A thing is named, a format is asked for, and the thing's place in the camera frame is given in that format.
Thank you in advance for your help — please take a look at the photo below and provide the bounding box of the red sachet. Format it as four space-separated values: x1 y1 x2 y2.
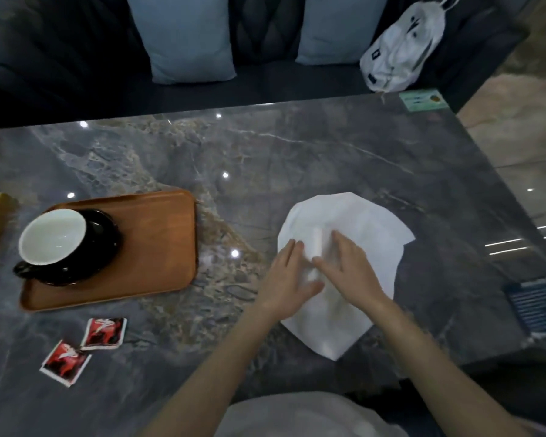
39 340 93 388
80 317 128 351

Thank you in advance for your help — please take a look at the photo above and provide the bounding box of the green table sticker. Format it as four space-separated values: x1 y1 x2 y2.
399 89 450 113

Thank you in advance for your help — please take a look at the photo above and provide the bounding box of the person's left forearm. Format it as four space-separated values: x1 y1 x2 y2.
139 298 302 437

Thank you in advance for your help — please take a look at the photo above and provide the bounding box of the black saucer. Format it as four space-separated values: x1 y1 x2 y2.
35 208 122 287

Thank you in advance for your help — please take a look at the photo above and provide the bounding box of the person's right forearm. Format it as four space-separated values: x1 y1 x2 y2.
350 291 535 437

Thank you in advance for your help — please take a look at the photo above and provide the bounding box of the dark blue table sticker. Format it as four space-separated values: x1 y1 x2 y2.
502 274 546 336

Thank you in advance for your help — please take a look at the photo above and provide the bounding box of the light blue cushion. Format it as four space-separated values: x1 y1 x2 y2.
126 0 237 85
295 0 390 66

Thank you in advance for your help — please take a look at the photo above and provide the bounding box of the person's left hand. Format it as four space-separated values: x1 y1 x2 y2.
255 239 325 322

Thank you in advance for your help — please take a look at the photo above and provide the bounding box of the white paper napkin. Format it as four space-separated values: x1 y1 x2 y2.
277 192 416 362

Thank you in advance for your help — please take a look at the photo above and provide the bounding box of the person's right hand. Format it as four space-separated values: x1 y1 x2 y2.
312 230 389 311

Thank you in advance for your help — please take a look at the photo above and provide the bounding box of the white drawstring bag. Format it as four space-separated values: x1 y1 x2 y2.
359 0 463 93

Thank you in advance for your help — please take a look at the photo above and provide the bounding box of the person's white shirt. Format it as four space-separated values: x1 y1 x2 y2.
215 391 409 437

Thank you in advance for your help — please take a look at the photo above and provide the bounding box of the dark blue sofa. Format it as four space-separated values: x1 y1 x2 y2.
0 0 531 130

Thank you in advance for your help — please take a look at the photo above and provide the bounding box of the brown wooden tray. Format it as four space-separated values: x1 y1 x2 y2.
19 189 198 313

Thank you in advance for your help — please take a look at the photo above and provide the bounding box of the black cup with white inside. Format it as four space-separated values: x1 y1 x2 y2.
13 208 88 281

